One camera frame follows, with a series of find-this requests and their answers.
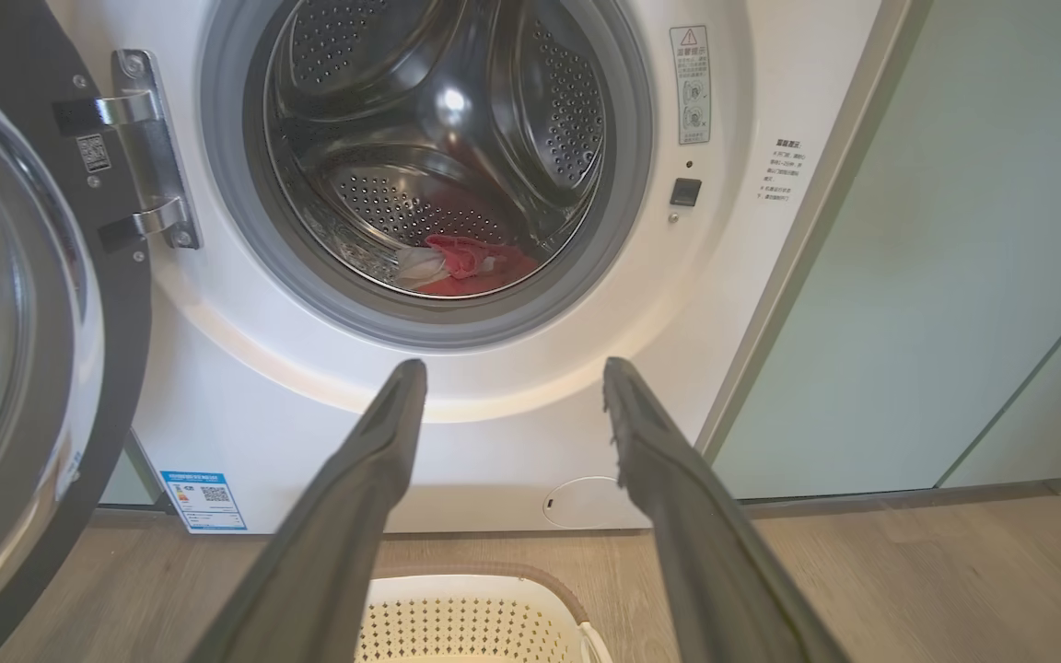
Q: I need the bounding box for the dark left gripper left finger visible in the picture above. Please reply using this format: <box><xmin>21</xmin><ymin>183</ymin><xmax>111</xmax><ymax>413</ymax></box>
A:
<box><xmin>190</xmin><ymin>359</ymin><xmax>428</xmax><ymax>663</ymax></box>

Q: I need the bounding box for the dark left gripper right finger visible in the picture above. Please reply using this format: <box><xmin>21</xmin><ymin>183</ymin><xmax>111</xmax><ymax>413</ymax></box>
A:
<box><xmin>602</xmin><ymin>357</ymin><xmax>849</xmax><ymax>663</ymax></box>

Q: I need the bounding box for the washing machine door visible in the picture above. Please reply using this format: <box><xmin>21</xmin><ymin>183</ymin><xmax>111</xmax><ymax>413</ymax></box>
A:
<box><xmin>0</xmin><ymin>0</ymin><xmax>156</xmax><ymax>663</ymax></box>

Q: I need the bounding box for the white garment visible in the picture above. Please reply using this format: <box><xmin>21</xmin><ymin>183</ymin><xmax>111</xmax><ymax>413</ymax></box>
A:
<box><xmin>395</xmin><ymin>244</ymin><xmax>506</xmax><ymax>291</ymax></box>

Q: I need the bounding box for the red garment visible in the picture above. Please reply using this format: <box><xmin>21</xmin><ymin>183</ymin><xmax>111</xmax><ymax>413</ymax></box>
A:
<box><xmin>415</xmin><ymin>235</ymin><xmax>541</xmax><ymax>297</ymax></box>

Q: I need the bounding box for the white front-load washing machine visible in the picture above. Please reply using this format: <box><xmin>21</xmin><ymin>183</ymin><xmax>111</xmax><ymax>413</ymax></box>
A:
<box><xmin>47</xmin><ymin>0</ymin><xmax>914</xmax><ymax>535</ymax></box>

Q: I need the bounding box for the silver metal door hinge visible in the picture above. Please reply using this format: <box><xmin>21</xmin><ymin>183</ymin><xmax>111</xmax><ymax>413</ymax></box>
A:
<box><xmin>52</xmin><ymin>49</ymin><xmax>203</xmax><ymax>251</ymax></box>

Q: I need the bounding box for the round white filter cover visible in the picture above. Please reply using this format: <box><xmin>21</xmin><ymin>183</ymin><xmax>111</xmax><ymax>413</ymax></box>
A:
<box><xmin>543</xmin><ymin>476</ymin><xmax>653</xmax><ymax>530</ymax></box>

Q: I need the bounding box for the blue energy label sticker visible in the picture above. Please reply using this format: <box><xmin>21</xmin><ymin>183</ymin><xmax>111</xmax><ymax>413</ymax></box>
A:
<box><xmin>159</xmin><ymin>471</ymin><xmax>248</xmax><ymax>533</ymax></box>

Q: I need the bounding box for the white perforated laundry basket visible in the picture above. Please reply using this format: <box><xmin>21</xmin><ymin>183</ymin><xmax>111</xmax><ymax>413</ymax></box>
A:
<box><xmin>356</xmin><ymin>564</ymin><xmax>614</xmax><ymax>663</ymax></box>

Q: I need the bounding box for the pale green cabinet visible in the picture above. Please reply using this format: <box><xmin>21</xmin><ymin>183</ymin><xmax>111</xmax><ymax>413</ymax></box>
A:
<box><xmin>710</xmin><ymin>0</ymin><xmax>1061</xmax><ymax>503</ymax></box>

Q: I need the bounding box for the black text instruction sticker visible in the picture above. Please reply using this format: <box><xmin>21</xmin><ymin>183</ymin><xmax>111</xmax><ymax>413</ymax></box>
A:
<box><xmin>759</xmin><ymin>138</ymin><xmax>808</xmax><ymax>204</ymax></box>

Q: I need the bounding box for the grey warning sticker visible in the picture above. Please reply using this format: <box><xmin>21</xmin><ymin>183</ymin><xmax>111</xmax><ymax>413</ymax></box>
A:
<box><xmin>670</xmin><ymin>25</ymin><xmax>712</xmax><ymax>145</ymax></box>

